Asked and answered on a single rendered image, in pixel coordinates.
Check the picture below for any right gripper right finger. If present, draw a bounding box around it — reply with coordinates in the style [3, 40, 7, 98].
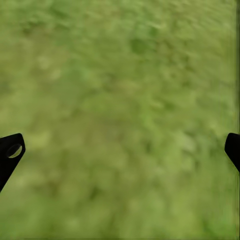
[224, 133, 240, 172]

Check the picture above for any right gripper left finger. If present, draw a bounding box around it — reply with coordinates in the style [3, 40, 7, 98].
[0, 133, 26, 192]

